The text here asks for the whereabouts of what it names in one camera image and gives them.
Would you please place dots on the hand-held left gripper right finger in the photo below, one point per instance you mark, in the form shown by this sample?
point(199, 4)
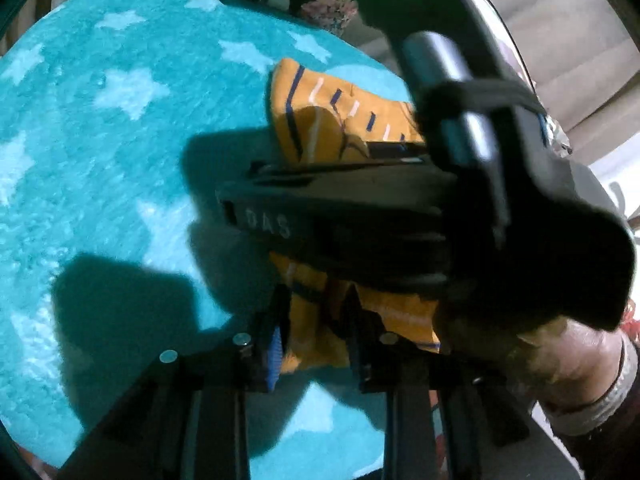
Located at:
point(361, 351)

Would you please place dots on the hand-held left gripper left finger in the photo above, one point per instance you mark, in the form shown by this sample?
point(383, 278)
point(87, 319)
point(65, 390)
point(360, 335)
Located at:
point(274, 355)

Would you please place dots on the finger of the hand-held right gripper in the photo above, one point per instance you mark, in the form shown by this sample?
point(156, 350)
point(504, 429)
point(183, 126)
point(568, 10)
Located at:
point(325, 210)

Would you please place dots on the yellow striped knit sweater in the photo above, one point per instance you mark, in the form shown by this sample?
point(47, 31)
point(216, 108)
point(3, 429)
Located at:
point(310, 125)

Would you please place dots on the person's right forearm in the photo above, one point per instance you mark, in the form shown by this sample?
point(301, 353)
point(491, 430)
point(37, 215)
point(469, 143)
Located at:
point(610, 440)

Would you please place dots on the person's right hand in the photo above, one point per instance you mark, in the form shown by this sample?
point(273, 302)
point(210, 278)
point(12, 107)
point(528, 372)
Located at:
point(560, 360)

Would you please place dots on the beige fabric cover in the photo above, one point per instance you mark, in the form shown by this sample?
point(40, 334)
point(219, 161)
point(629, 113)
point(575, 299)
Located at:
point(565, 35)

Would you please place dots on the turquoise printed blanket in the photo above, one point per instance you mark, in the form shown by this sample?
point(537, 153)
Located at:
point(100, 160)

